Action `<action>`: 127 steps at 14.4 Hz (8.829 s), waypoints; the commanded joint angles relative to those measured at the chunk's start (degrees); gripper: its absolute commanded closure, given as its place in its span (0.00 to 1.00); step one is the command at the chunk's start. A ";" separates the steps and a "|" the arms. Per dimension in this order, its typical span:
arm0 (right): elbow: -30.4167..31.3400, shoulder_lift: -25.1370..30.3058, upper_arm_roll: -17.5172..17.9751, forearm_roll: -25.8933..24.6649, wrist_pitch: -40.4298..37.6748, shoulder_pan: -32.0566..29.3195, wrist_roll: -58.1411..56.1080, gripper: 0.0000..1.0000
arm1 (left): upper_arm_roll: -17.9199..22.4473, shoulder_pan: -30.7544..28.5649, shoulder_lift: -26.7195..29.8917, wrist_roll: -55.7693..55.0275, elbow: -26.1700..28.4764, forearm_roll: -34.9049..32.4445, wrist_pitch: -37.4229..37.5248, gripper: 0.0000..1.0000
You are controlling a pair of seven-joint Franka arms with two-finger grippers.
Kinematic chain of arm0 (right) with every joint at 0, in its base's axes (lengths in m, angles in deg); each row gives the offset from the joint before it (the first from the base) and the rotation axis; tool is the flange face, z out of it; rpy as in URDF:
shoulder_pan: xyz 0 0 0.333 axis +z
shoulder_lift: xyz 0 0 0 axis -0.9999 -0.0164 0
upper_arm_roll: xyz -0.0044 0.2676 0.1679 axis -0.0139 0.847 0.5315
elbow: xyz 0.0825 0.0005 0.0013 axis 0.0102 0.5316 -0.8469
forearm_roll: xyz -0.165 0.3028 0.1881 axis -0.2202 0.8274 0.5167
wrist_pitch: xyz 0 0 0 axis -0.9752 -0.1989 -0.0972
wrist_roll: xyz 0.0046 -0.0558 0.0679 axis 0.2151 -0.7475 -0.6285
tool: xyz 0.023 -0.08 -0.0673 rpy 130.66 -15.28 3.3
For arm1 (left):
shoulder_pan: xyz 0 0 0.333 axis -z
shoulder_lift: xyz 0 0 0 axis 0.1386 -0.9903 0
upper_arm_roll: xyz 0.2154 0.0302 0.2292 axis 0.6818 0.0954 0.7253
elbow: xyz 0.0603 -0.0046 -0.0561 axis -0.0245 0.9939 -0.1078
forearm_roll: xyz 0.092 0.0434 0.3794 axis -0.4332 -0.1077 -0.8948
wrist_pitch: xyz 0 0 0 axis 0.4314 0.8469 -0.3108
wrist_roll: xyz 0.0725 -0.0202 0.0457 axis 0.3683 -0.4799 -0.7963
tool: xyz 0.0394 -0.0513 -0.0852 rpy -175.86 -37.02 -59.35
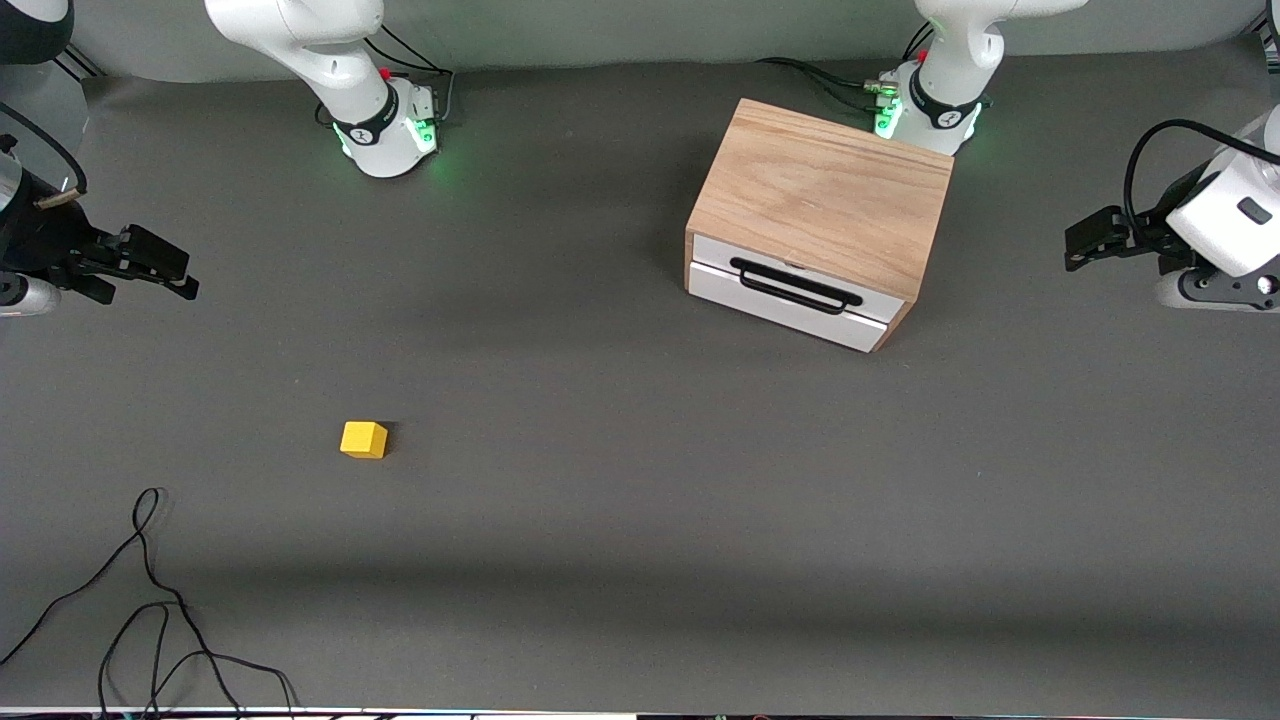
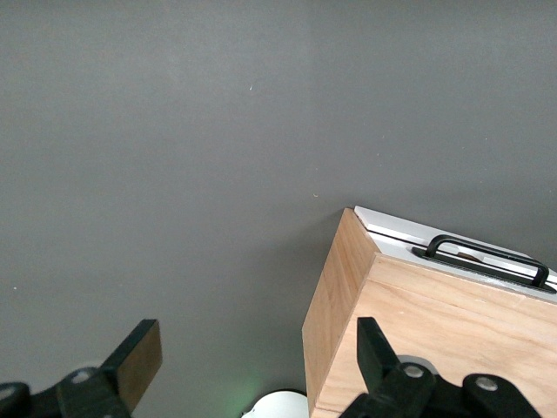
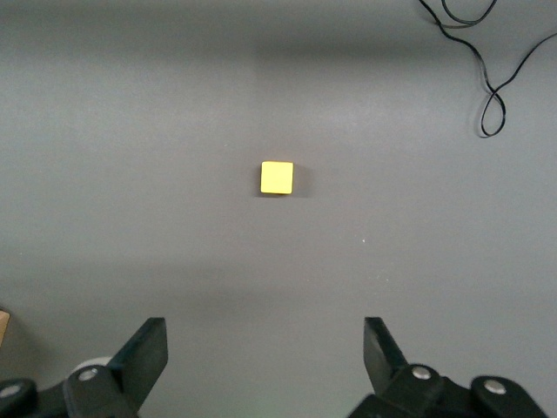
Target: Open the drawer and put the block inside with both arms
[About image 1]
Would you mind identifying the black drawer handle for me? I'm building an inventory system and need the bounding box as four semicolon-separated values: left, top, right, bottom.
729;256;864;317

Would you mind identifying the white-fronted drawer with handle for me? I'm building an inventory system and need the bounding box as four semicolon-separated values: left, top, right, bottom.
692;233;907;324

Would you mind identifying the yellow cube block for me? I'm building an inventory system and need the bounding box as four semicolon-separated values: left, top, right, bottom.
340;421;389;460

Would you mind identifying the wooden drawer cabinet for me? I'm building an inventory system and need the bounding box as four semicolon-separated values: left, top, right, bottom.
684;97;955;354

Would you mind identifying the black right arm wrist cable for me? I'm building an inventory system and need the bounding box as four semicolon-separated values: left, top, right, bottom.
0;100;89;208

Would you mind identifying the black arm wrist cable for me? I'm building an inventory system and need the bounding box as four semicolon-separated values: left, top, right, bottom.
0;100;89;208
1122;118;1280;226

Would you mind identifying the black left arm wrist cable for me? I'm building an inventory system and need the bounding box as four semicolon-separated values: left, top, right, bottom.
1122;118;1280;226

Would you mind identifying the thin black loose cable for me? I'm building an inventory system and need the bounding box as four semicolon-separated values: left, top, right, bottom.
0;487;301;717

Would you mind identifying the black left arm base cable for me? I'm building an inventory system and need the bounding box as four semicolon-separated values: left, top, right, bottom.
755;20;936;116

